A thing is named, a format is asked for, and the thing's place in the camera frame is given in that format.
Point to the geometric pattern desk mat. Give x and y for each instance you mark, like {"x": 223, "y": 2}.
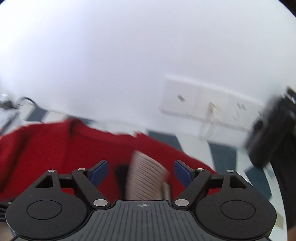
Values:
{"x": 208, "y": 152}

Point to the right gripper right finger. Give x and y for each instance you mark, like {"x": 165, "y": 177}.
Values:
{"x": 195, "y": 183}

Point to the black thermos bottle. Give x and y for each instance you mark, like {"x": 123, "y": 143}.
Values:
{"x": 271, "y": 130}

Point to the red beige knit cardigan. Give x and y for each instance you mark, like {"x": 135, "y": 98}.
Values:
{"x": 30, "y": 151}

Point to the white wall socket panel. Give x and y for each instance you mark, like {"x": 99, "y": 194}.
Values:
{"x": 209, "y": 103}

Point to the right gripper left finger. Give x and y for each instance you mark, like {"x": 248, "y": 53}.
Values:
{"x": 86, "y": 183}

